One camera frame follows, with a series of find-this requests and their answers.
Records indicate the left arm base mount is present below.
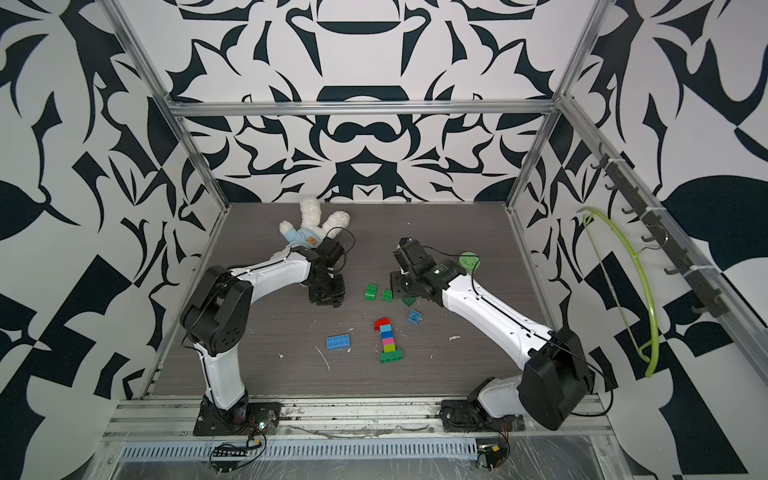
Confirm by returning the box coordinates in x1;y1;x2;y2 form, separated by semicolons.
193;397;282;437

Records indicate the light blue lego brick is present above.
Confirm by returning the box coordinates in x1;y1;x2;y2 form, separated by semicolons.
407;310;422;325

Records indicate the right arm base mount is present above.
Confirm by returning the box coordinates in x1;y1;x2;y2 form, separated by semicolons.
438;376;526;433

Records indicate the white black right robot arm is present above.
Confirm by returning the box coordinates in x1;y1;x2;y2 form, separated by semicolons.
390;237;594;430

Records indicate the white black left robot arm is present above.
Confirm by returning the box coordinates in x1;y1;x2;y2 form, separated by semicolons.
180;238;347;412

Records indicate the light green tall lego brick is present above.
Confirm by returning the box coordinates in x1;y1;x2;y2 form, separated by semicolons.
364;283;378;301

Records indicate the long blue lego brick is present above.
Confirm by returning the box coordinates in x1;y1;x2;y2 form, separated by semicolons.
326;334;351;351

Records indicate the green long lego plate brick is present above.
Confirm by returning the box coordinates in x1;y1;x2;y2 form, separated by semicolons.
379;349;404;364

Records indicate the red lego brick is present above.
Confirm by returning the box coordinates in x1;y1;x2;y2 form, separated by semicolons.
374;318;390;332

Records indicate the white teddy bear blue shirt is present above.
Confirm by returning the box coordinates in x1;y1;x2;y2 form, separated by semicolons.
279;197;351;251

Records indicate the black wall hook rack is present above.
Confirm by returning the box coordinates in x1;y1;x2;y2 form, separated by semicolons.
593;145;730;318

